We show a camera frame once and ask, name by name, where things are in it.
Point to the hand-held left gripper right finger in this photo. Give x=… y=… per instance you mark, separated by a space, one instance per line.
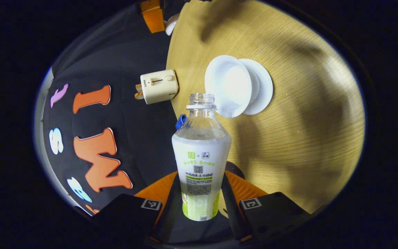
x=231 y=214

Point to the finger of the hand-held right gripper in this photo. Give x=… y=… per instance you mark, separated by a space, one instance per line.
x=152 y=17

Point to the white teacup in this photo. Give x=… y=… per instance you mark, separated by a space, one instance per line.
x=228 y=84

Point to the clear water bottle white label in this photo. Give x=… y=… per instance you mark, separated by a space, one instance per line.
x=200 y=155

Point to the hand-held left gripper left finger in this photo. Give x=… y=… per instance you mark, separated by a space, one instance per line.
x=171 y=211

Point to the blue towel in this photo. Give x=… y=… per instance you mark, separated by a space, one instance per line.
x=181 y=121

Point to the black backdrop cloth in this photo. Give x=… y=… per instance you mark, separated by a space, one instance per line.
x=133 y=138

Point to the white saucer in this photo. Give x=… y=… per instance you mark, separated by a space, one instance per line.
x=264 y=86

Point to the white toaster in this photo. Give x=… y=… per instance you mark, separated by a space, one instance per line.
x=161 y=86

